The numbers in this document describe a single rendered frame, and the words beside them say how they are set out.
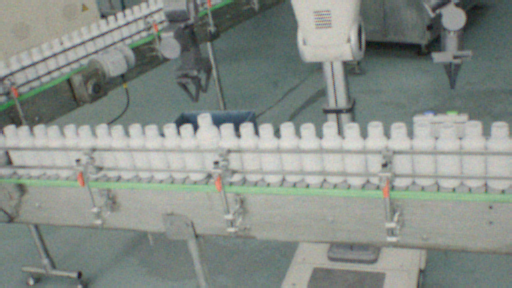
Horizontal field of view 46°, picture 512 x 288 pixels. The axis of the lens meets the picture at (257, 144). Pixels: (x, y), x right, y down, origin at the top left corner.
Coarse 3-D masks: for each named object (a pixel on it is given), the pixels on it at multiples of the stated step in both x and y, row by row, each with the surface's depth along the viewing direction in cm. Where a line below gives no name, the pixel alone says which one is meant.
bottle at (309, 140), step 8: (304, 128) 162; (312, 128) 159; (304, 136) 160; (312, 136) 160; (304, 144) 160; (312, 144) 160; (320, 144) 161; (304, 160) 162; (312, 160) 161; (320, 160) 162; (304, 168) 164; (312, 168) 162; (320, 168) 163; (304, 176) 165; (312, 176) 164; (320, 176) 164
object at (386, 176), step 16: (80, 160) 179; (224, 160) 168; (80, 176) 179; (224, 176) 164; (384, 176) 147; (224, 192) 166; (384, 192) 148; (96, 208) 185; (224, 208) 169; (400, 208) 156; (96, 224) 188; (400, 224) 159
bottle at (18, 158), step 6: (12, 126) 198; (6, 132) 195; (12, 132) 196; (12, 138) 196; (18, 138) 197; (6, 144) 197; (12, 144) 196; (12, 150) 197; (12, 156) 198; (18, 156) 198; (18, 162) 199; (24, 162) 200; (24, 174) 201
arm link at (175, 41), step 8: (192, 0) 153; (192, 8) 153; (192, 16) 154; (168, 24) 155; (176, 24) 154; (184, 24) 153; (168, 32) 150; (176, 32) 151; (184, 32) 154; (168, 40) 150; (176, 40) 150; (184, 40) 152; (160, 48) 152; (168, 48) 151; (176, 48) 151; (184, 48) 153; (168, 56) 152; (176, 56) 152
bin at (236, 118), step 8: (184, 112) 240; (192, 112) 239; (200, 112) 238; (208, 112) 237; (216, 112) 236; (224, 112) 234; (232, 112) 233; (240, 112) 232; (248, 112) 231; (176, 120) 236; (184, 120) 242; (192, 120) 241; (216, 120) 237; (224, 120) 236; (232, 120) 235; (240, 120) 234; (248, 120) 224; (176, 128) 236; (256, 128) 232; (152, 240) 209
